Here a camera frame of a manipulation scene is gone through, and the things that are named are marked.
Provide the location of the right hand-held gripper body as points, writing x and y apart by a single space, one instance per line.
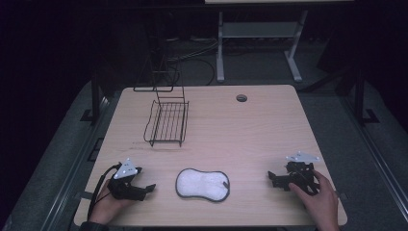
301 176

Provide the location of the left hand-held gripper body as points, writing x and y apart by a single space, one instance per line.
125 187

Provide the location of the person's left hand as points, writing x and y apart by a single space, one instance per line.
107 205

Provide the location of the person's right hand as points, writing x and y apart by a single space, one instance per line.
319 202

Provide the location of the white sponge with grey edge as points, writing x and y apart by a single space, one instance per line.
202 185

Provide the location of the black metal stand post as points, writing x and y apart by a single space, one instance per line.
361 99
95 96

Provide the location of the white metal table frame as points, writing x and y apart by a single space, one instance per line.
256 30

